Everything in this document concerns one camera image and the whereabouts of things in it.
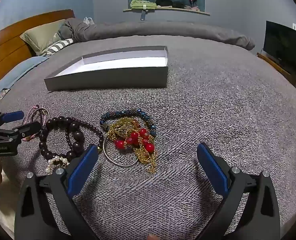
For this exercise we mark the wooden television stand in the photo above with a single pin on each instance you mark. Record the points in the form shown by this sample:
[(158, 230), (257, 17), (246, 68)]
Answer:
[(275, 66)]

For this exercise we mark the wooden window shelf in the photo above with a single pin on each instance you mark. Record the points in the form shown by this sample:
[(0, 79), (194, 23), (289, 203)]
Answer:
[(177, 10)]

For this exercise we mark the grey knitted bedspread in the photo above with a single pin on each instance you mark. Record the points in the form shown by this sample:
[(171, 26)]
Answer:
[(212, 110)]

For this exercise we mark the wooden headboard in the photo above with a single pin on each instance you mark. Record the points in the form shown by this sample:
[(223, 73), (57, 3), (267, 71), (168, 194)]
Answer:
[(10, 42)]

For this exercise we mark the thin silver bangle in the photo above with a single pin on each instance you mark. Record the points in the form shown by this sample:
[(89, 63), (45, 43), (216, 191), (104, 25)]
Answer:
[(113, 161)]

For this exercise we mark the pink cloth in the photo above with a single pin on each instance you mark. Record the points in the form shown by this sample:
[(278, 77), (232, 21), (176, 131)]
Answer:
[(191, 8)]

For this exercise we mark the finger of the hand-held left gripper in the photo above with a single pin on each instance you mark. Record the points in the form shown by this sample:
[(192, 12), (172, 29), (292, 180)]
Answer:
[(29, 127), (12, 116)]

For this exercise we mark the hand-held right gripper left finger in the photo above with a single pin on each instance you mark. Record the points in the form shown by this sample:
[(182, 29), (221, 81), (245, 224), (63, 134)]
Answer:
[(83, 170)]

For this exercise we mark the grey duvet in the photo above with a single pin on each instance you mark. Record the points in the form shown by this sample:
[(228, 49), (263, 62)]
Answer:
[(150, 32)]

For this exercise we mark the grey striped pillow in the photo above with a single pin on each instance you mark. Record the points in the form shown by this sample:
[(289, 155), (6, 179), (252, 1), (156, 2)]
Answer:
[(59, 45)]

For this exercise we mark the white plastic bag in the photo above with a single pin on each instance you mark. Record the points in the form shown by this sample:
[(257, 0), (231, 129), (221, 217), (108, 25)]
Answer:
[(88, 21)]

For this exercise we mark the green cloth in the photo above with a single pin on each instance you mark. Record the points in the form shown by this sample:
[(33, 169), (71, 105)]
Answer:
[(141, 3)]

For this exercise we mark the white shallow tray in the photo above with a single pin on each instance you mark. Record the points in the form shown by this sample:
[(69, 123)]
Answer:
[(108, 80)]

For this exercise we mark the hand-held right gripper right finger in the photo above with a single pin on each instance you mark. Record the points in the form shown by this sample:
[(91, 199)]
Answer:
[(212, 170)]

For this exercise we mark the black cloth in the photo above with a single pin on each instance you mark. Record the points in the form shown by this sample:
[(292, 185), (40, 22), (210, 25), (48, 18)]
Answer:
[(165, 2)]

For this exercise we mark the olive pillow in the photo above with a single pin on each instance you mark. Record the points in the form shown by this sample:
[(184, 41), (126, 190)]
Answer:
[(41, 36)]

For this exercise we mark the black television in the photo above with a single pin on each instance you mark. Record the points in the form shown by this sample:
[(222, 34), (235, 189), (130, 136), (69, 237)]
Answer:
[(285, 45)]

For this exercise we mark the light blue blanket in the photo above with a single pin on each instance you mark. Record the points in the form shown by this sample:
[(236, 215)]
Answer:
[(15, 72)]

